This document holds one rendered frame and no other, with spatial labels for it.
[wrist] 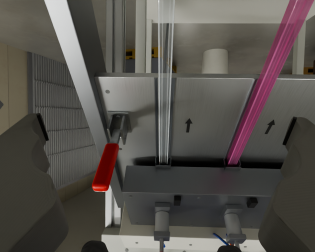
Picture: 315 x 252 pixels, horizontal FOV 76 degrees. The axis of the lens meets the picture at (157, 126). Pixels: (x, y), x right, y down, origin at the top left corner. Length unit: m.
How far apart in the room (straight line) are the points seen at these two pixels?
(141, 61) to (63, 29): 0.45
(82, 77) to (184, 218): 0.29
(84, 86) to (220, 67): 3.13
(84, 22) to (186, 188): 0.25
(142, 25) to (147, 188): 0.50
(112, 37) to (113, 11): 0.06
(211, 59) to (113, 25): 2.87
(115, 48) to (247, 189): 0.41
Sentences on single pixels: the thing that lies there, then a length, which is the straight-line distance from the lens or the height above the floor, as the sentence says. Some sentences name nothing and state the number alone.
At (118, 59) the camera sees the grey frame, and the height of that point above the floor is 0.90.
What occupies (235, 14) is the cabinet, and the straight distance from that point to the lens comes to 0.98.
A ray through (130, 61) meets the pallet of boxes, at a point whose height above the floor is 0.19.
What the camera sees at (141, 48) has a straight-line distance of 0.66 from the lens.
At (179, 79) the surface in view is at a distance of 0.23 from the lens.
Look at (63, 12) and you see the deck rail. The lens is 0.21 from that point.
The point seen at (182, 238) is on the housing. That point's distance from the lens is 0.43.
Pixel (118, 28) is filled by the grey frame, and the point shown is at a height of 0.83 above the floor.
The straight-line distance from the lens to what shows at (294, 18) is 0.22.
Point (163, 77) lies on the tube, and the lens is 0.22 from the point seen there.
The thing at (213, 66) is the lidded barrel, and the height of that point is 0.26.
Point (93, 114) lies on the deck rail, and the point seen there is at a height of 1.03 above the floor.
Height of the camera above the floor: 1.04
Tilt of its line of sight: 3 degrees up
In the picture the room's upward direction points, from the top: 179 degrees counter-clockwise
